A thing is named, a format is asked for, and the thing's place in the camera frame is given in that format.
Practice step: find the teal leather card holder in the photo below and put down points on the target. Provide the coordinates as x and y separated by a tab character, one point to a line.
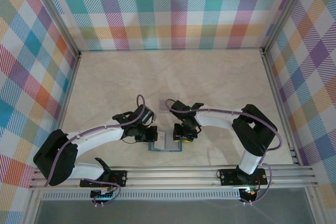
170	147

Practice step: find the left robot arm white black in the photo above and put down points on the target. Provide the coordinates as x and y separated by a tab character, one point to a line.
52	161

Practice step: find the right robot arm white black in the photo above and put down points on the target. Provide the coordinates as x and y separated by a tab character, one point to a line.
260	140

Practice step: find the left controller circuit board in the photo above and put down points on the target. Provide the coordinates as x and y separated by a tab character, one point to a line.
103	195

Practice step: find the controller circuit board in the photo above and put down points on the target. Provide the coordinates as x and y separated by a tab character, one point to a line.
250	193
103	195

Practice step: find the right controller circuit board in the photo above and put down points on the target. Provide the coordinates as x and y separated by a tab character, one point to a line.
250	193

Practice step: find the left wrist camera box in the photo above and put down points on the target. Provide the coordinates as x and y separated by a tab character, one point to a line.
145	115

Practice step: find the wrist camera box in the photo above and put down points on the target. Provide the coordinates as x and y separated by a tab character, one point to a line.
145	115
179	106

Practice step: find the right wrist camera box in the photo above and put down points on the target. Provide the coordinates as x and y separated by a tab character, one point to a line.
179	106

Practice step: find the aluminium mounting rail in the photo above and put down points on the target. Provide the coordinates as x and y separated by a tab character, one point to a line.
170	179

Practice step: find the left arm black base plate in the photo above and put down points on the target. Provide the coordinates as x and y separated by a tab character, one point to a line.
120	178

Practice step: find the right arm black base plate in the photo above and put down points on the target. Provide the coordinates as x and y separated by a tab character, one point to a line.
228	178

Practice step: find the aluminium table side rail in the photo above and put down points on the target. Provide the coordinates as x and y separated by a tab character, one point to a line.
67	95
276	95

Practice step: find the aluminium frame leg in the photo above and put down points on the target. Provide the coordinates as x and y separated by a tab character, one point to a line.
315	208
31	208

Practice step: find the aluminium corner frame post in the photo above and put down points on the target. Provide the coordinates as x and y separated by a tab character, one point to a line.
286	11
56	16

